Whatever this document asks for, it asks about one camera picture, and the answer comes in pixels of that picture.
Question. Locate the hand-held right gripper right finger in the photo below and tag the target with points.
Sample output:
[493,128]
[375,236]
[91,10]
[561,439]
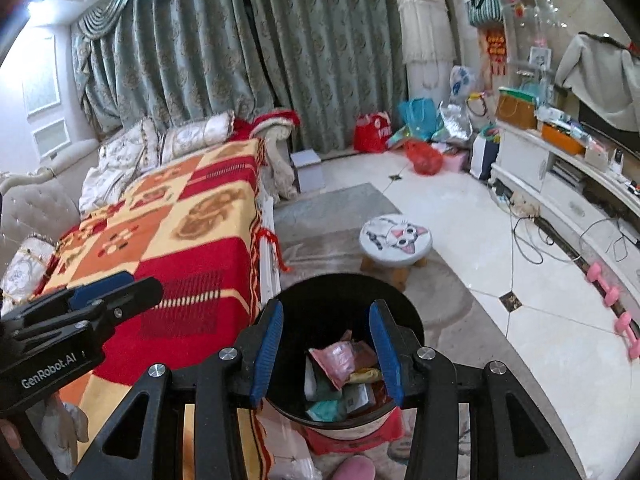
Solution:
[385,350]

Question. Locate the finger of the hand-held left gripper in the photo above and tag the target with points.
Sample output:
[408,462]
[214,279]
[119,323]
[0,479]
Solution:
[100,285]
[135,295]

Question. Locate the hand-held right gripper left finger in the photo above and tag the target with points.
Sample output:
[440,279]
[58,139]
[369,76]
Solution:
[267,350]

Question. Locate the pink packet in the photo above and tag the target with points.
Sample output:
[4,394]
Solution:
[342,360]

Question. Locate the black trash bin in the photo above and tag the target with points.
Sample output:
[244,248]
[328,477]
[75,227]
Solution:
[325,300]

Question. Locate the teal wavy tissue packet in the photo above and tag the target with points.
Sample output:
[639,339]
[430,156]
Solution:
[325,410]

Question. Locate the white embroidered pillow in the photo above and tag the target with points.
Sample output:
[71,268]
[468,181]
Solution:
[132,145]
[25,265]
[197,137]

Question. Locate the red and yellow printed blanket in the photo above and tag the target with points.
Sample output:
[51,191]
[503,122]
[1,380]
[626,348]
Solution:
[190,240]

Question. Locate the grey tufted sofa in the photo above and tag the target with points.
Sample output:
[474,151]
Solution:
[35,210]

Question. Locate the white quilted cloth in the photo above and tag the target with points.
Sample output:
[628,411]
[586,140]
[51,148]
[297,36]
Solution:
[105,185]

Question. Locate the cat print stool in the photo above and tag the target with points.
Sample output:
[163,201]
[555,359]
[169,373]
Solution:
[395,240]

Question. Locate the pink slipper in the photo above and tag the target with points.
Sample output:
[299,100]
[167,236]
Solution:
[352,467]

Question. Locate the grey rug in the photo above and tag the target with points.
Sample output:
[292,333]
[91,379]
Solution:
[330,215]

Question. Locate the white box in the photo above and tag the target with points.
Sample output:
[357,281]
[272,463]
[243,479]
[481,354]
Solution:
[307,167]

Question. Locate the red plastic bag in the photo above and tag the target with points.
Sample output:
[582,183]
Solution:
[425,157]

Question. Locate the white power strip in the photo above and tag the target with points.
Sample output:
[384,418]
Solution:
[522,205]

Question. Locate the red gift bag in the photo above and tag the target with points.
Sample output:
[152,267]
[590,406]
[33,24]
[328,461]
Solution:
[372,132]

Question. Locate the white and navy bag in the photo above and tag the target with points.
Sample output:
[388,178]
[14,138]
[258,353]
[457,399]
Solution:
[485,155]

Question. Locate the red throw cloth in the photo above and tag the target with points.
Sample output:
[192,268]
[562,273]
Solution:
[270,120]

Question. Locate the pink dumbbell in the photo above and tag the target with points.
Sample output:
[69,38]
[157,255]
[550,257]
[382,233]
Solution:
[600,280]
[627,332]

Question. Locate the blue tote bag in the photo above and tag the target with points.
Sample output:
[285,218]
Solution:
[417,117]

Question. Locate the silver foil bag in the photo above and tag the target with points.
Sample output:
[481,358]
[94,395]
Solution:
[455,122]

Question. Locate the white tv cabinet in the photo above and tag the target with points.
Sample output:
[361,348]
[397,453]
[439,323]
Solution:
[530,160]

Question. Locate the orange box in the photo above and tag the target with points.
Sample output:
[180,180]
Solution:
[562,142]

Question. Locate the white plastic bag blue print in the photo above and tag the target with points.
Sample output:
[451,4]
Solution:
[462,82]

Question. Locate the black television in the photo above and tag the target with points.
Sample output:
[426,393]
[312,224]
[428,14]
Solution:
[595,115]

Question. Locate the red hanging decoration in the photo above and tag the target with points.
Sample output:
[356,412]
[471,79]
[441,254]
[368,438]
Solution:
[495,47]

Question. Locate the lace-covered standing air conditioner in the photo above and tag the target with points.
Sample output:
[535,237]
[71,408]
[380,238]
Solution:
[425,25]

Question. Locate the grey cloth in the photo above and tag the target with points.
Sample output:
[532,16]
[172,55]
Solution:
[600,75]

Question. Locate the striped tote bag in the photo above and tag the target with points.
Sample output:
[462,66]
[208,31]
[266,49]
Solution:
[485,7]

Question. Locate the photo frame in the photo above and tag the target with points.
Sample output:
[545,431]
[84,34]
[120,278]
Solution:
[540,55]

